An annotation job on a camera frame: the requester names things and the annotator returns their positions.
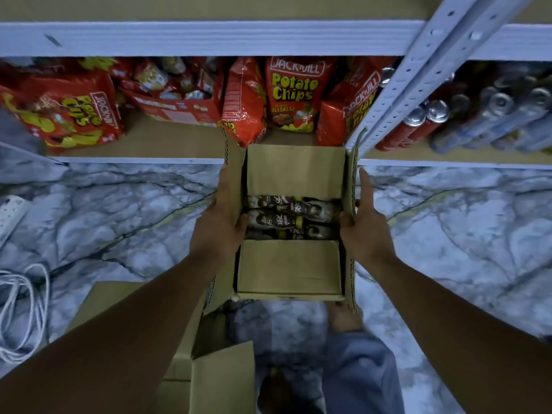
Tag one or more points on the person's left forearm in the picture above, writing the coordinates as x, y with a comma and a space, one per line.
95, 349

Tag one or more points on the person's right hand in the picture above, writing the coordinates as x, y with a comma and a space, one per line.
367, 237

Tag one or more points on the white metal shelving rack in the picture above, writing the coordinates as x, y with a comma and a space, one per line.
216, 37

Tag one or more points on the red yellow snack packet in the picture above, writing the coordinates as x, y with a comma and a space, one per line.
60, 107

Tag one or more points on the Kopiko bottles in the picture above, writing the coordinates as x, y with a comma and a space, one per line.
293, 215

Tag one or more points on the brown cardboard box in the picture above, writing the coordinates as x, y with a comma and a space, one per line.
224, 379
289, 271

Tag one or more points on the person's grey trousers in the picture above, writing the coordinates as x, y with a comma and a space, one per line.
362, 375

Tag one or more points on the white power strip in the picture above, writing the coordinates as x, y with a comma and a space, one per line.
9, 215

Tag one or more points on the person's left hand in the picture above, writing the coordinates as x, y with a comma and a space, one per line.
216, 233

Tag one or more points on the person's right forearm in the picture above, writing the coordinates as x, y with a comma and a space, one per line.
474, 340

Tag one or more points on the row of silver cans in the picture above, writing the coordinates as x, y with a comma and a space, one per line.
483, 116

